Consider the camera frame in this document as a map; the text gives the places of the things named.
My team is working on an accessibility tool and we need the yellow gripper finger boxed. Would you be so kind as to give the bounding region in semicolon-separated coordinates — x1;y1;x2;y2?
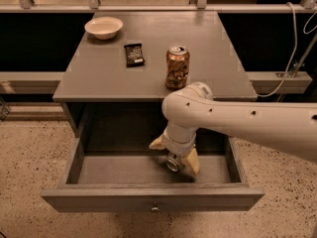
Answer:
181;148;200;176
149;136;165;151

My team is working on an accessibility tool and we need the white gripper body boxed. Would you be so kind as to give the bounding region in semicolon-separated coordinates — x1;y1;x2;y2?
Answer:
162;129;196;156

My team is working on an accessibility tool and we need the silver green 7up can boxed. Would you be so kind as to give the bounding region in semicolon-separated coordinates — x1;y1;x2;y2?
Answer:
165;153;184;173

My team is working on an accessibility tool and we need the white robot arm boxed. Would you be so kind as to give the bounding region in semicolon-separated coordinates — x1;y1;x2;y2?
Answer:
150;82;317;175

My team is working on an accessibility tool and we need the open grey top drawer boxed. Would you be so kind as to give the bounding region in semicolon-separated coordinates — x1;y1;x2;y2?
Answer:
42;117;264;212

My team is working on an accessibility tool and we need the round metal drawer knob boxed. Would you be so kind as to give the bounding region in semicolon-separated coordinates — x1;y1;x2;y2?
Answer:
151;204;159;213

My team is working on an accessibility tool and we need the brown soda can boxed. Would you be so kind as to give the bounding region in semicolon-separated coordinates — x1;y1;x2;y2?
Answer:
165;45;190;90

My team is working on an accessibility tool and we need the grey wooden cabinet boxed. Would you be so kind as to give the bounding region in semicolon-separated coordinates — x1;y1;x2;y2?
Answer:
53;10;259;139

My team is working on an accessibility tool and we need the black snack packet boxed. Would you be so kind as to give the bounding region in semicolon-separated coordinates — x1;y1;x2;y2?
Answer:
124;44;145;67

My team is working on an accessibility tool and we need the white ceramic bowl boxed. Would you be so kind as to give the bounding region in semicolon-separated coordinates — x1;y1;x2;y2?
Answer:
84;17;123;40

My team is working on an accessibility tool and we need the white cable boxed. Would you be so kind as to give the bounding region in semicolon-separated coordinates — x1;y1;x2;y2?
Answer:
257;1;317;99

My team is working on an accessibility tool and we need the metal railing frame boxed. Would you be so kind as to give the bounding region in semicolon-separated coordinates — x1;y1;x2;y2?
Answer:
0;0;316;95

